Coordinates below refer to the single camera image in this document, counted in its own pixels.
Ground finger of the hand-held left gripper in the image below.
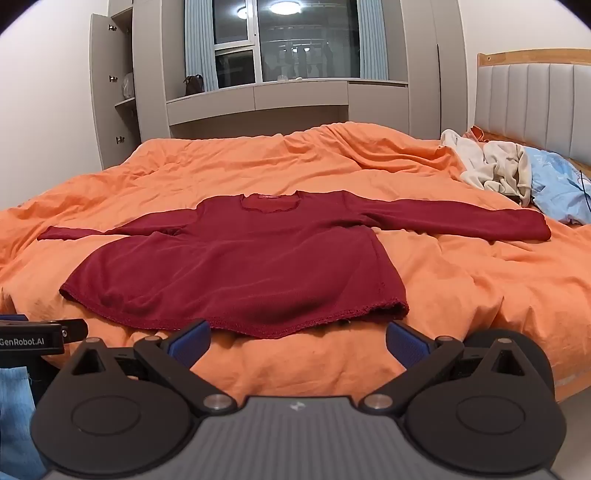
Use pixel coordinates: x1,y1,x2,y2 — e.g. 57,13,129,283
61,318,89,344

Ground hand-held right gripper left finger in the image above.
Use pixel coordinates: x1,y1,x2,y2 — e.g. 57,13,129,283
65,318,238,415

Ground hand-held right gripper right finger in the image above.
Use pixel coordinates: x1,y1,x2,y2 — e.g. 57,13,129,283
359,320,529,415

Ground dark red long-sleeve shirt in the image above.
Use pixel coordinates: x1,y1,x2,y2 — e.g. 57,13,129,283
38,189,552,340

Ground person's blue pants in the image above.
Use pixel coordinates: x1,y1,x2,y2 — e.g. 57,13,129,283
0,366,47,480

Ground beige garment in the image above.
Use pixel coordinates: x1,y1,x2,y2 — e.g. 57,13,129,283
461,140,533,207

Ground white garment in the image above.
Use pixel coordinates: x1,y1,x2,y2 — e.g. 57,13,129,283
438,129,486,186

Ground orange blanket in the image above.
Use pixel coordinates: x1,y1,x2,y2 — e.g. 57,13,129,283
0,121,591,402

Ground light blue pillow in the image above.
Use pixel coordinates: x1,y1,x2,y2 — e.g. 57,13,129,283
525,147,591,227

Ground grey wardrobe unit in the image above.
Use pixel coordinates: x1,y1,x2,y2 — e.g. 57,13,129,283
90,0,470,170

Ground grey padded wooden headboard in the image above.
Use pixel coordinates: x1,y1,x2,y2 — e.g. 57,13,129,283
475,50,591,163

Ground light blue curtain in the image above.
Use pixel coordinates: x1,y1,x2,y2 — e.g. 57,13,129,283
185,0,219,93
358,0,389,84

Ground window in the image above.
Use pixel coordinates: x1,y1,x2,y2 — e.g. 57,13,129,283
210,0,364,89

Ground black cable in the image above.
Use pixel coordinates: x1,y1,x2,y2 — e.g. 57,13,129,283
569,166,591,223

